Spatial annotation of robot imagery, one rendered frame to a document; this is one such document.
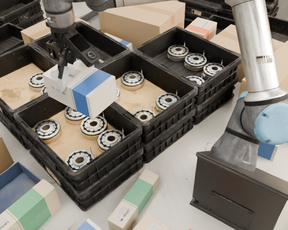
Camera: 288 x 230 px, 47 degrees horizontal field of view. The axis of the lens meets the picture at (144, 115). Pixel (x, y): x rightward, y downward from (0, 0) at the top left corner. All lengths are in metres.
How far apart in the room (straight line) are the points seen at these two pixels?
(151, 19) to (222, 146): 0.98
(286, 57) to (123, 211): 0.99
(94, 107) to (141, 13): 1.00
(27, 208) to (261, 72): 0.82
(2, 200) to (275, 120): 0.98
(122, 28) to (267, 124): 1.21
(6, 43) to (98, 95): 1.74
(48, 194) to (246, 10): 0.83
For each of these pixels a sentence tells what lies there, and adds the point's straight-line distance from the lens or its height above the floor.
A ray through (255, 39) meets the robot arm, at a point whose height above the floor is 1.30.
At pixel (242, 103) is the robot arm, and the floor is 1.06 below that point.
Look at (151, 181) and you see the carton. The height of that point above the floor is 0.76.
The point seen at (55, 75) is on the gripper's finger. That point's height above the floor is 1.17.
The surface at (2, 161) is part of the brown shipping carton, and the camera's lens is 1.42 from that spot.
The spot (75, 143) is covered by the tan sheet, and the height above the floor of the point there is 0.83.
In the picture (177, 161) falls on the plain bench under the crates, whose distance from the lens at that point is 1.35.
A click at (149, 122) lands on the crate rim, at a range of 1.17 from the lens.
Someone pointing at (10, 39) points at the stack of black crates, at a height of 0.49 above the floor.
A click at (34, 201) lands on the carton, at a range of 1.18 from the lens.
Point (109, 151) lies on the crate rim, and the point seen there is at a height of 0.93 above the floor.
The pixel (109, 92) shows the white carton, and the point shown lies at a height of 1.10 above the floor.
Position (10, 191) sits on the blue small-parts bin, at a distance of 1.38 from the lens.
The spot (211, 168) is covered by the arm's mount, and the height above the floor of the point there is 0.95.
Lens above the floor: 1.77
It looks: 44 degrees down
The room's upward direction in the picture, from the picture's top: 2 degrees counter-clockwise
